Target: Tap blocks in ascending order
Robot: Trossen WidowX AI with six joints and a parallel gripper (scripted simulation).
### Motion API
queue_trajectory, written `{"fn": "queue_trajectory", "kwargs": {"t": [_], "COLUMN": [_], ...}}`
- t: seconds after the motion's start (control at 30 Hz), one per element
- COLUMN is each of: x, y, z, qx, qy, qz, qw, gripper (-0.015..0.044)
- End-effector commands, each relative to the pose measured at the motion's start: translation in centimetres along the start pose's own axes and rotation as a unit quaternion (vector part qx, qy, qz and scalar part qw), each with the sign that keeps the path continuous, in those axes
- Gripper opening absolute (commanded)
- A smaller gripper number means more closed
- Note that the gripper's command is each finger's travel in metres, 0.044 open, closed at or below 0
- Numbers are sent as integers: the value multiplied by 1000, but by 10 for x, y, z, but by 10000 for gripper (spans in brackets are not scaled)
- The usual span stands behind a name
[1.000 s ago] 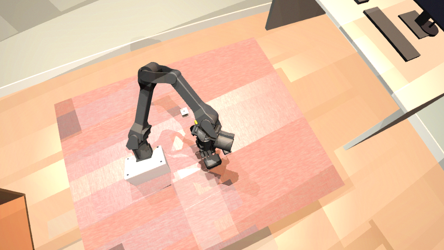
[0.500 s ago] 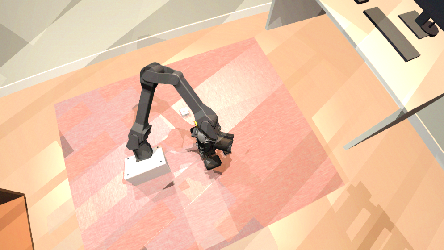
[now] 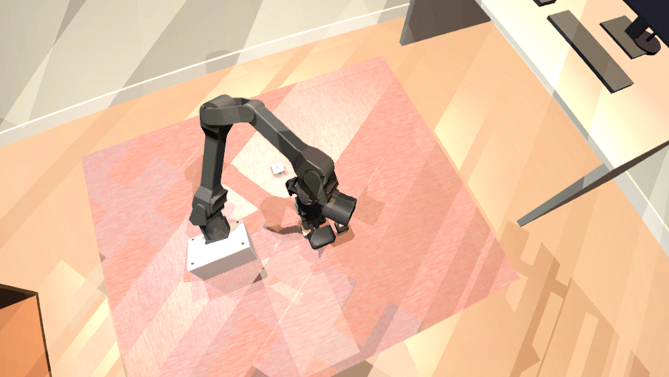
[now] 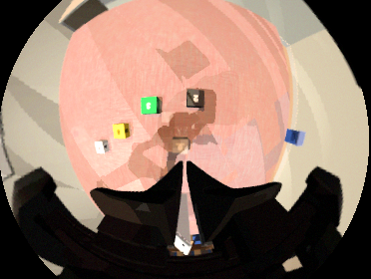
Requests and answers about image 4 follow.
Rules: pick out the yellow block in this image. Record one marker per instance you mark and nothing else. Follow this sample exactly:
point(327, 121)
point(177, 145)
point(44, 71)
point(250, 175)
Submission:
point(121, 131)

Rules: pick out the green block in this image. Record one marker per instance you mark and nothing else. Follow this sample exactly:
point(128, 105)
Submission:
point(150, 105)

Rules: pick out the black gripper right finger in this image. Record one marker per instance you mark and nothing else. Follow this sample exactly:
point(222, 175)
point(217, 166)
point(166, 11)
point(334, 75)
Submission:
point(214, 202)

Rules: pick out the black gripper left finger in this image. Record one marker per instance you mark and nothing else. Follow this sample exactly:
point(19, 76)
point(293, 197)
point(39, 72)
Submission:
point(158, 206)

